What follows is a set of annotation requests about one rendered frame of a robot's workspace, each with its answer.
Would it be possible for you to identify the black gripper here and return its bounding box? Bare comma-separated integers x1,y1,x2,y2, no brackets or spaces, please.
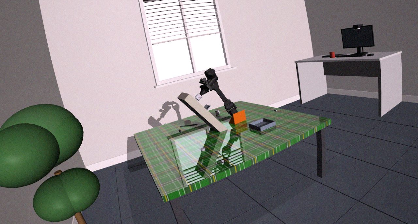
199,79,214,96

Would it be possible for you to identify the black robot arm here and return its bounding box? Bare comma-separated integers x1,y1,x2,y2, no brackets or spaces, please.
199,68,238,116

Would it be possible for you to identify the white cylinder with two slots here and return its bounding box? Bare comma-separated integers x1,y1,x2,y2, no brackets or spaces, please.
195,94,202,101

